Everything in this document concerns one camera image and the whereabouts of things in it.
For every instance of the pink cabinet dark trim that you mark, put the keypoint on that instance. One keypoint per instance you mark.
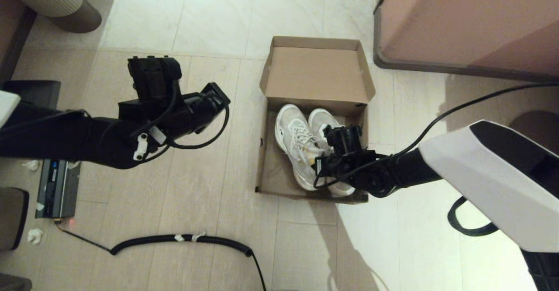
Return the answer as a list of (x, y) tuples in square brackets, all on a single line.
[(458, 20)]

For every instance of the grey power inverter box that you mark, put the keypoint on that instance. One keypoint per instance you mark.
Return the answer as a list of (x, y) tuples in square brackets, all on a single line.
[(59, 190)]

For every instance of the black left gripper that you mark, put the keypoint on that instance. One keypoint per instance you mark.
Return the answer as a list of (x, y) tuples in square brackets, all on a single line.
[(183, 116)]

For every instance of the crumpled white tissue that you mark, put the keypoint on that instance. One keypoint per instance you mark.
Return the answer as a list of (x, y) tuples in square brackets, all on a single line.
[(32, 166), (36, 237)]

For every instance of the dark grey rounded object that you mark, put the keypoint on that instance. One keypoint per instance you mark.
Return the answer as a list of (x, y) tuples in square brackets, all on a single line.
[(13, 283)]

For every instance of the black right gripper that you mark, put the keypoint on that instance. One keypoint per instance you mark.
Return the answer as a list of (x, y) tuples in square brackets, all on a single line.
[(349, 171)]

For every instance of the white mesh sneaker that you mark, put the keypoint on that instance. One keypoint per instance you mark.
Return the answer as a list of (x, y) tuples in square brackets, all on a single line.
[(321, 118), (290, 129)]

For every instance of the black flat panel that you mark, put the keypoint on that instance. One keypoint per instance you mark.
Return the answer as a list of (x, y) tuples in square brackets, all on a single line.
[(39, 92)]

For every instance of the brown wooden furniture side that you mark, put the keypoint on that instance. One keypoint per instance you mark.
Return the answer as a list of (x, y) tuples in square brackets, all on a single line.
[(11, 33)]

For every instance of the cardboard shoe box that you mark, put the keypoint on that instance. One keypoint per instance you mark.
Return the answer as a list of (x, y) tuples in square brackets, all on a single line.
[(314, 72)]

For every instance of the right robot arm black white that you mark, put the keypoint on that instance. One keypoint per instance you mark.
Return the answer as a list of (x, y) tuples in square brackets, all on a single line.
[(493, 181)]

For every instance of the dark padded stool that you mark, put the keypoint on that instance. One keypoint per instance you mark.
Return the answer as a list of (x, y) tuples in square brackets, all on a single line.
[(13, 216)]

